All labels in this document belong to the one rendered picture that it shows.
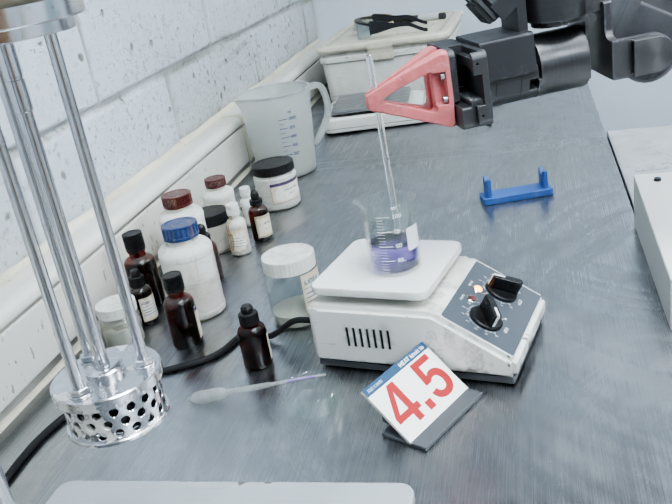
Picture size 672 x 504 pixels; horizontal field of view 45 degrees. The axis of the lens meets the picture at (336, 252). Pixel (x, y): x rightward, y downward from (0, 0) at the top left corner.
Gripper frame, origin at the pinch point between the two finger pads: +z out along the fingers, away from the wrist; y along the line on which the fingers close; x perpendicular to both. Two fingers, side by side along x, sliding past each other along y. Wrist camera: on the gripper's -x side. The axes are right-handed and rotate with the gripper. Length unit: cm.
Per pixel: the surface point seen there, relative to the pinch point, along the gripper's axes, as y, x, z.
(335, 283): 2.0, 15.9, 7.0
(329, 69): -113, 15, -12
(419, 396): 13.4, 22.9, 2.9
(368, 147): -75, 25, -11
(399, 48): -107, 13, -27
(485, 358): 11.5, 22.1, -3.8
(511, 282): 4.3, 19.1, -9.4
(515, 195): -31.6, 24.4, -23.4
